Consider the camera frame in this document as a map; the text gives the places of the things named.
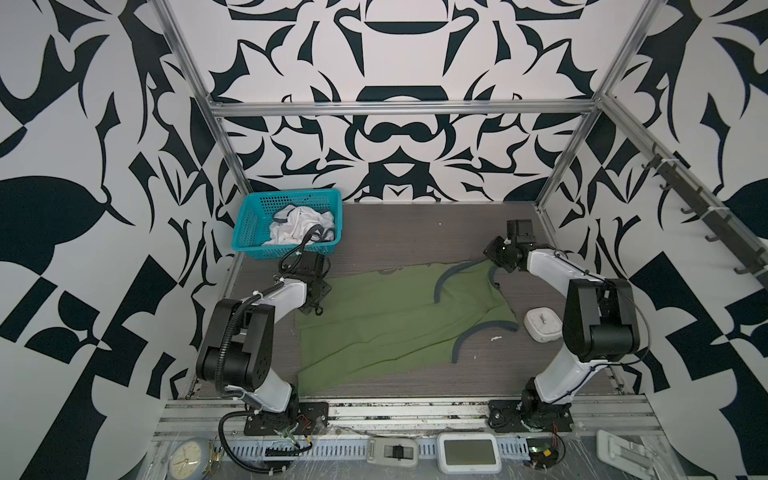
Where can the teal plastic basket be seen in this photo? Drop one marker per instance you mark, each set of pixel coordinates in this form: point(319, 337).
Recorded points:
point(252, 233)

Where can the white grey tank top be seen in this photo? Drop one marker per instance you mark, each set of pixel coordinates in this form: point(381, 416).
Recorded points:
point(292, 224)

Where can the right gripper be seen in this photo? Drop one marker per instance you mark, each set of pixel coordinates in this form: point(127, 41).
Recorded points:
point(493, 250)

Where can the small green circuit board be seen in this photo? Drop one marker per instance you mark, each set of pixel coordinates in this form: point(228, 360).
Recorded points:
point(543, 453)

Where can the white digital display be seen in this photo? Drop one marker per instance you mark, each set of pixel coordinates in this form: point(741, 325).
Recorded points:
point(468, 453)

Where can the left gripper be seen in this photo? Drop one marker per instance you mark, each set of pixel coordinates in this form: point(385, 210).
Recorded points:
point(324, 288)

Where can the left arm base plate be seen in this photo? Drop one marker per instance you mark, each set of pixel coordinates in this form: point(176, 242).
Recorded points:
point(302, 418)

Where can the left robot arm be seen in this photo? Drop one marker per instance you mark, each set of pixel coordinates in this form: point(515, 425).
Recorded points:
point(237, 350)

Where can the green tank top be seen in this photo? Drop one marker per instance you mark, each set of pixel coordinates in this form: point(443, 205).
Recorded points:
point(389, 322)

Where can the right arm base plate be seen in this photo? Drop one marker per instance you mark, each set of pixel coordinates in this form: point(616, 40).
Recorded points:
point(517, 416)

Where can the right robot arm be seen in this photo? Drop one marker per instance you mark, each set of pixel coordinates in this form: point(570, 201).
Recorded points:
point(599, 326)

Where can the grey wall hook rack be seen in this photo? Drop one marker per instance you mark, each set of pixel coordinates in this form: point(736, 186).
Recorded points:
point(723, 223)

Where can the analog clock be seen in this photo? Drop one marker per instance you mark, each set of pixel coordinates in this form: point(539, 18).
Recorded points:
point(191, 460)

